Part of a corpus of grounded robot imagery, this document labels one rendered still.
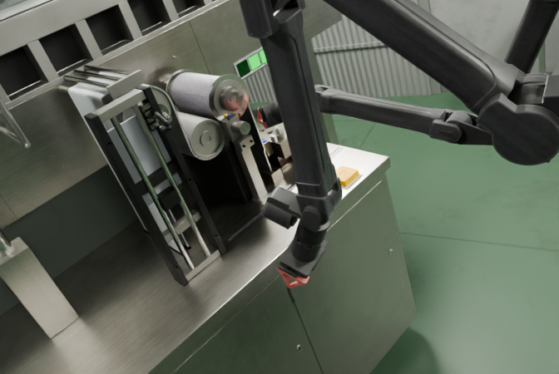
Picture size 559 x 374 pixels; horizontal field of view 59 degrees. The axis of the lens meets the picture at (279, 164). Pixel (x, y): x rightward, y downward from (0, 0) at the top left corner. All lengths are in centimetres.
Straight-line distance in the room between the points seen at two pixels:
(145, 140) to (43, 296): 51
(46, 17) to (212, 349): 105
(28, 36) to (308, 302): 114
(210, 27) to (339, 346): 122
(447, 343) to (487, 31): 228
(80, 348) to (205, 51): 105
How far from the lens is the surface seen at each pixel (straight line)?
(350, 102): 128
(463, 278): 245
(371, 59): 404
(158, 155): 128
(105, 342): 143
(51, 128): 164
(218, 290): 136
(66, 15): 164
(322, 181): 83
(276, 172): 167
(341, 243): 161
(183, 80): 164
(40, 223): 170
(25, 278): 145
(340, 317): 175
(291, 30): 72
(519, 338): 224
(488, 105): 64
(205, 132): 148
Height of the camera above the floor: 177
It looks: 29 degrees down
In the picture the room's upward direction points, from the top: 19 degrees counter-clockwise
